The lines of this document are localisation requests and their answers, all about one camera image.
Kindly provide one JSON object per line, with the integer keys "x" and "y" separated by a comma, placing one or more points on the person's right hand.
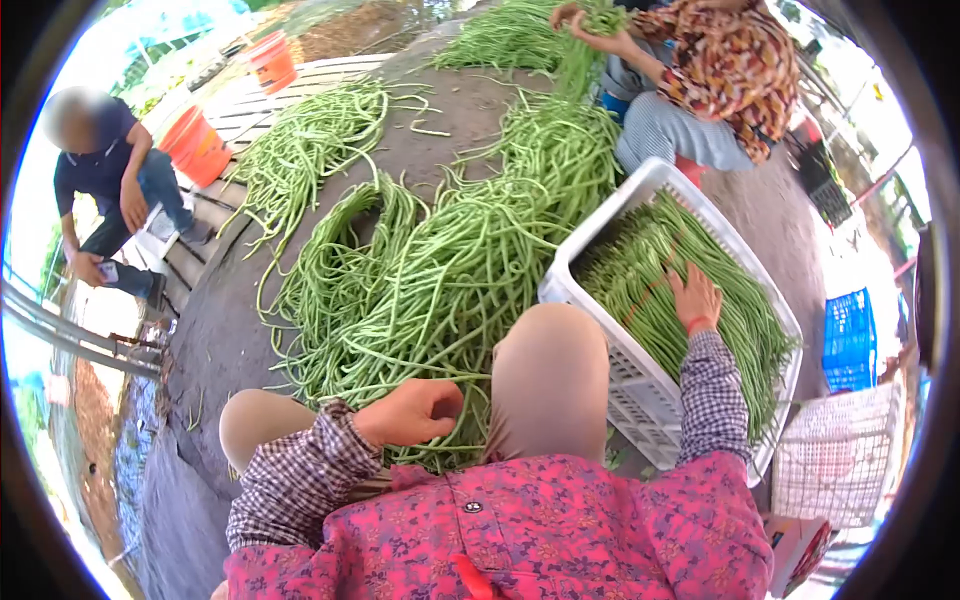
{"x": 696, "y": 304}

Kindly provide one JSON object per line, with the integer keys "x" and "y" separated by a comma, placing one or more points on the person's left hand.
{"x": 405, "y": 412}

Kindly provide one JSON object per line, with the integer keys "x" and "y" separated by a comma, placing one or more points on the person's left fingers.
{"x": 439, "y": 421}

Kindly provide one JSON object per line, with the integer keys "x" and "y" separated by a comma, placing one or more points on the person's right fingers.
{"x": 699, "y": 277}

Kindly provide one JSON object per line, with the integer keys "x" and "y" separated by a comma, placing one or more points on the person's left thumb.
{"x": 439, "y": 388}

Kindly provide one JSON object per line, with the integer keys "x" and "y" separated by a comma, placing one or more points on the person's right thumb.
{"x": 673, "y": 283}

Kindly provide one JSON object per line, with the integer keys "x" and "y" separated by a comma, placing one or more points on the layer of packed long beans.
{"x": 712, "y": 300}

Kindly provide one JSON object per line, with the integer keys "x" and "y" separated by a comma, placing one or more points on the large heap of long beans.
{"x": 435, "y": 285}

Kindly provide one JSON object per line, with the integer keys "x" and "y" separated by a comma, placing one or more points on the red plastic stool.
{"x": 690, "y": 169}

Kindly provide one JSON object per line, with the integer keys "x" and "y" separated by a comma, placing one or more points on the person's legs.
{"x": 551, "y": 382}

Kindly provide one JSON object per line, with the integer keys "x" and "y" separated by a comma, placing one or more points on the person's body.
{"x": 525, "y": 540}

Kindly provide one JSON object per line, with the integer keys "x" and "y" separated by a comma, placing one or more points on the black plastic crate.
{"x": 821, "y": 187}

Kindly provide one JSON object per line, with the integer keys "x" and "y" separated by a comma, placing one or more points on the blue plastic crate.
{"x": 849, "y": 341}

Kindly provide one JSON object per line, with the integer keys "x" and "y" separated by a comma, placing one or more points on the empty white plastic crate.
{"x": 836, "y": 457}

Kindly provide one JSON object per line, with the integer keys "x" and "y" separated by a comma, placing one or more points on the loose spread of long beans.
{"x": 307, "y": 150}

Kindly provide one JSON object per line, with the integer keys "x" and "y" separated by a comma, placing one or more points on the printed cardboard box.
{"x": 799, "y": 547}

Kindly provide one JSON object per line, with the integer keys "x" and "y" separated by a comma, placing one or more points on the long beans pile being sorted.
{"x": 510, "y": 37}

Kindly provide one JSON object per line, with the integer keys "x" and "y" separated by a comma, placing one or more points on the white plastic box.
{"x": 156, "y": 229}

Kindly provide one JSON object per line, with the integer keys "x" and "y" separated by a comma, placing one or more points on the wooden slat pallet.
{"x": 285, "y": 94}

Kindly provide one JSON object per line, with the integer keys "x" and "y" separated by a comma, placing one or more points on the orange plastic bucket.
{"x": 196, "y": 148}
{"x": 271, "y": 63}

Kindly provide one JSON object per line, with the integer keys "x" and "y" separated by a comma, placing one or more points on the smartphone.
{"x": 109, "y": 271}

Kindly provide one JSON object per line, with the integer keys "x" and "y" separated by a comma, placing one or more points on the metal railing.
{"x": 67, "y": 330}

